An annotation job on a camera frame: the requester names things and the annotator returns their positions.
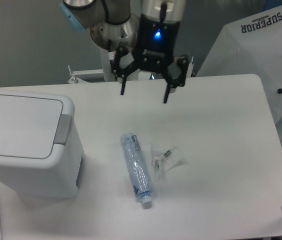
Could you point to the white Superior umbrella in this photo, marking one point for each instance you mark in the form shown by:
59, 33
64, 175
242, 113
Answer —
252, 45

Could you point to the white push-top trash can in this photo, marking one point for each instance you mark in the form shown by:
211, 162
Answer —
41, 153

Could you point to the crushed clear plastic bottle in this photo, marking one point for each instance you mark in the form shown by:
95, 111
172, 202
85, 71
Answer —
137, 169

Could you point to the crumpled clear plastic bag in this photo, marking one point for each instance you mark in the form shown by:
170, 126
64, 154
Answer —
165, 158

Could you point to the white mounting bracket with bolts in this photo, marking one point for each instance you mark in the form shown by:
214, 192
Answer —
97, 75

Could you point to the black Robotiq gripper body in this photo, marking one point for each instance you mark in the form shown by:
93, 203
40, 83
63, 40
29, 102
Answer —
154, 48

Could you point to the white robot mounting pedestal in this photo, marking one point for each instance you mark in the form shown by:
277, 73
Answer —
107, 57

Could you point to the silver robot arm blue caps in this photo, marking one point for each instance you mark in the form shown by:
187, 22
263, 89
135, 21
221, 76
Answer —
131, 43

